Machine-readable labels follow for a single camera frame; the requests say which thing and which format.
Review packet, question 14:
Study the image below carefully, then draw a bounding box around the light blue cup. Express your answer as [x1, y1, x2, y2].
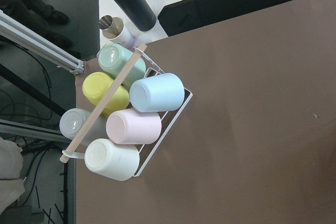
[129, 73, 184, 112]

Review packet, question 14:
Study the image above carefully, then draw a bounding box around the pink cup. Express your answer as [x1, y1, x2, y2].
[106, 109, 162, 145]

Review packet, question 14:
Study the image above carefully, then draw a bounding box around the green cup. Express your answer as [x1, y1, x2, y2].
[97, 43, 146, 88]

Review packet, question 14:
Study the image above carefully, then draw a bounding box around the yellow cup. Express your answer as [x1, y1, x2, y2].
[82, 72, 129, 116]

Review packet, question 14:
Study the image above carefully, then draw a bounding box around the white cup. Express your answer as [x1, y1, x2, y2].
[85, 138, 140, 181]

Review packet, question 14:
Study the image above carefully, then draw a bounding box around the paper cup with jiggers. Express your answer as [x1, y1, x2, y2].
[98, 15, 135, 49]

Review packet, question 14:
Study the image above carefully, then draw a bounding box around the grey cup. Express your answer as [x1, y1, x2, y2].
[59, 108, 108, 146]

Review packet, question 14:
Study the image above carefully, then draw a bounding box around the aluminium frame beam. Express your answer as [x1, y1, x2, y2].
[1, 12, 84, 74]

